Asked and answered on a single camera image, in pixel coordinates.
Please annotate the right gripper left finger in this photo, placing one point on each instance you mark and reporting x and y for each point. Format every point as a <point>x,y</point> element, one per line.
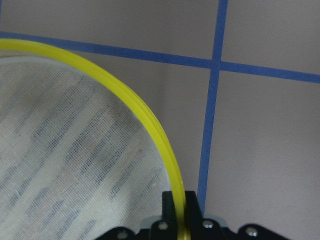
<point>165,228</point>

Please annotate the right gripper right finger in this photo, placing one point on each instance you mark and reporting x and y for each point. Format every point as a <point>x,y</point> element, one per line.
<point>199,227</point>

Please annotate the yellow bamboo steamer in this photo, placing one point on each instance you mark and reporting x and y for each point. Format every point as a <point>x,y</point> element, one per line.
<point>80,152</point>

